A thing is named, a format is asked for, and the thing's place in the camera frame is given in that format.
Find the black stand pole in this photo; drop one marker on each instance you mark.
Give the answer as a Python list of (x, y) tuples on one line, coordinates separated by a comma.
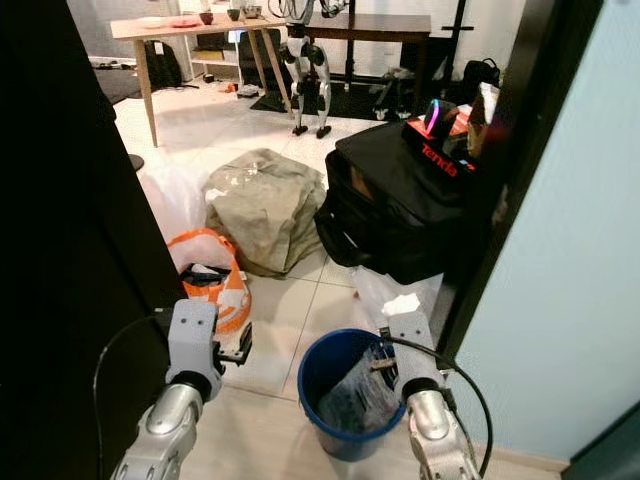
[(460, 15)]

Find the brown foil bag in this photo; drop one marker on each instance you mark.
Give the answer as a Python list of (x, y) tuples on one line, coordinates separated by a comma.
[(482, 120)]

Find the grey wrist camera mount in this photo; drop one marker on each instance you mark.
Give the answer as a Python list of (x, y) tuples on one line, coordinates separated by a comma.
[(193, 340), (415, 355)]

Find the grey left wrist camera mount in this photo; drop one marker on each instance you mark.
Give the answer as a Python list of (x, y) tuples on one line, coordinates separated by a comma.
[(193, 340)]

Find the light wooden table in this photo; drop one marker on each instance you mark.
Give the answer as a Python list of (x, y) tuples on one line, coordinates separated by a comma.
[(170, 30)]

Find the blue plastic bucket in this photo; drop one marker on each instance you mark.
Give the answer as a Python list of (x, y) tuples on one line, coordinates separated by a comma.
[(335, 450)]

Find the white tissue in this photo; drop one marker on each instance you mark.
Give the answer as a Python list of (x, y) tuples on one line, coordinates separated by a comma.
[(400, 305)]

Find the small black pouch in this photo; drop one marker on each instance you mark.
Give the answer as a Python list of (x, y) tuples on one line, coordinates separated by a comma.
[(205, 275)]

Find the orange white plastic bag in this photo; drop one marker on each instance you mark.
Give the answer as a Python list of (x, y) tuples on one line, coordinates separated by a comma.
[(230, 310)]

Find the grey crumpled plastic bag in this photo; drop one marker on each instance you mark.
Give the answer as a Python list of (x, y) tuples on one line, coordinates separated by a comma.
[(360, 400)]

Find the black backpack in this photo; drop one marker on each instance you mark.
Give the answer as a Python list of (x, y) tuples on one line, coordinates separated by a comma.
[(162, 65), (480, 80)]

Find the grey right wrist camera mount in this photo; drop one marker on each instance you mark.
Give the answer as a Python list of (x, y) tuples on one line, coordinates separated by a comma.
[(415, 355)]

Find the khaki cloth sack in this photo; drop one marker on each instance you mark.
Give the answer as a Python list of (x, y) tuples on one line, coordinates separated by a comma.
[(265, 210)]

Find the white low shelf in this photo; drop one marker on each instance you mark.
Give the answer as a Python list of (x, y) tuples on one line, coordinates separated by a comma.
[(210, 60)]

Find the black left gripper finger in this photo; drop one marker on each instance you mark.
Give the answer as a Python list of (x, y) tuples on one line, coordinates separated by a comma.
[(245, 340)]

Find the black box red lettering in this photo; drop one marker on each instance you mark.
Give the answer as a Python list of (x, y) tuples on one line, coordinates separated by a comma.
[(440, 160)]

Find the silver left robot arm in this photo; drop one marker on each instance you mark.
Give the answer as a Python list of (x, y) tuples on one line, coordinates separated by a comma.
[(170, 430)]

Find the silver humanoid robot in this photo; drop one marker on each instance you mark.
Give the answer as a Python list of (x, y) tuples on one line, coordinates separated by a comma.
[(310, 65)]

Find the large black fabric bag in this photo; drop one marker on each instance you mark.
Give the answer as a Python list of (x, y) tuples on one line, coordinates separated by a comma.
[(390, 215)]

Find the clear plastic bag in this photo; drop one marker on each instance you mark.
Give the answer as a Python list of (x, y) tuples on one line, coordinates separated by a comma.
[(370, 295)]

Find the dark wooden table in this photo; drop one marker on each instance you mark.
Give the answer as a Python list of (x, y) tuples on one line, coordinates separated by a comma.
[(370, 25)]

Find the black door frame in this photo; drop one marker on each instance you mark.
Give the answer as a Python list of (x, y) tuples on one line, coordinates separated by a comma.
[(525, 130)]

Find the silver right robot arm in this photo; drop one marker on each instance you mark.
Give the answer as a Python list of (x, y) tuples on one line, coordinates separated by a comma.
[(435, 430)]

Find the red plate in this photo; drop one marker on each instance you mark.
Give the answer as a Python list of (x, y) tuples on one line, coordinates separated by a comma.
[(187, 22)]

